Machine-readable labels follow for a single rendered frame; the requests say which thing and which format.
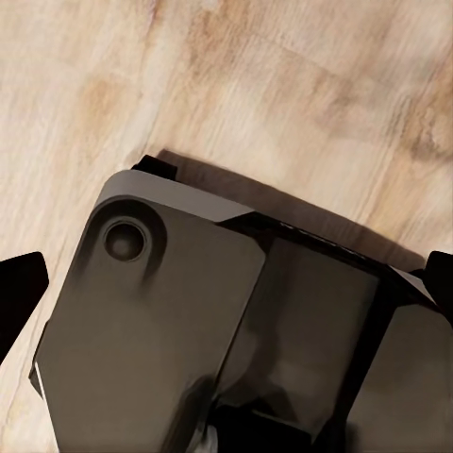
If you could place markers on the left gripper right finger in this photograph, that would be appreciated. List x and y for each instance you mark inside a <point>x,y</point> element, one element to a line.
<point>438,278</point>

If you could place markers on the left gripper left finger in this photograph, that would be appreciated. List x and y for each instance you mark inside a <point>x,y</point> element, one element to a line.
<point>23,282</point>

